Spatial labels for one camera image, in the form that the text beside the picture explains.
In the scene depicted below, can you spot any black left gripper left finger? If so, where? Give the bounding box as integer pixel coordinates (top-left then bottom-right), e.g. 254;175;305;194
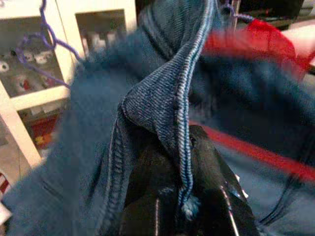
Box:
119;137;184;236

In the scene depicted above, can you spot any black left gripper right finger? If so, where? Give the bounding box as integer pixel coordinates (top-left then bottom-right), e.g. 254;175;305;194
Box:
188;124;260;236

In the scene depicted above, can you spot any red plastic clothes hanger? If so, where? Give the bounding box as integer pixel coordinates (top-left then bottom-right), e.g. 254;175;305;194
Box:
189;19;315;182

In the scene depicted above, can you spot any blue denim garment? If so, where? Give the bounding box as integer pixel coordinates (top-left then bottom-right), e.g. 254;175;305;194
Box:
0;0;315;236

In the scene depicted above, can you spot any red box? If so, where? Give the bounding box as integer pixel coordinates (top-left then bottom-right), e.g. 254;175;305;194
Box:
31;115;60;149

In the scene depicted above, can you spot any white shelf unit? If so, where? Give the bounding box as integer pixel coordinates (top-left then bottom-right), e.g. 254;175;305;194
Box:
0;0;137;170

